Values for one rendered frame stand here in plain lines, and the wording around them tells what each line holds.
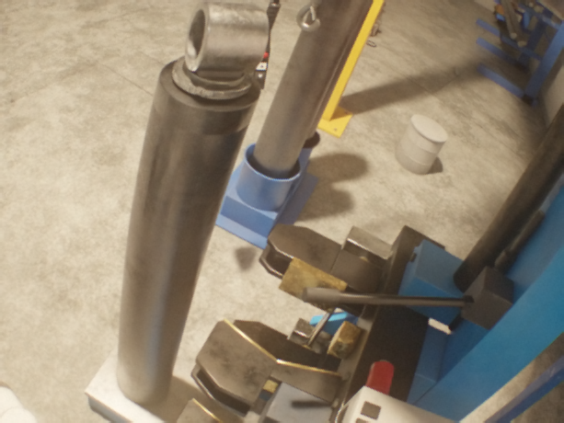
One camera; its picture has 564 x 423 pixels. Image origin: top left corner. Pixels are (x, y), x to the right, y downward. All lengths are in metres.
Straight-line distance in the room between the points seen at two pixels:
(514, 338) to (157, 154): 0.85
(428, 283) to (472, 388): 0.31
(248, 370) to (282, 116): 1.54
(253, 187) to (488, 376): 1.81
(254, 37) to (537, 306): 0.77
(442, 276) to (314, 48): 1.29
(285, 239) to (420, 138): 2.40
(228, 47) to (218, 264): 1.86
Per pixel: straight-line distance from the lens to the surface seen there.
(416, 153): 3.84
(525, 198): 1.20
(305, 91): 2.44
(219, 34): 0.97
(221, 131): 1.05
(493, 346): 1.20
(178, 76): 1.04
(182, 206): 1.16
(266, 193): 2.76
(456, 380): 1.30
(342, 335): 1.37
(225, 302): 2.58
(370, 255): 1.60
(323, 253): 1.51
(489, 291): 1.08
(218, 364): 1.20
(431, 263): 1.38
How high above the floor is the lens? 2.02
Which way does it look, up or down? 41 degrees down
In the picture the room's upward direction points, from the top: 25 degrees clockwise
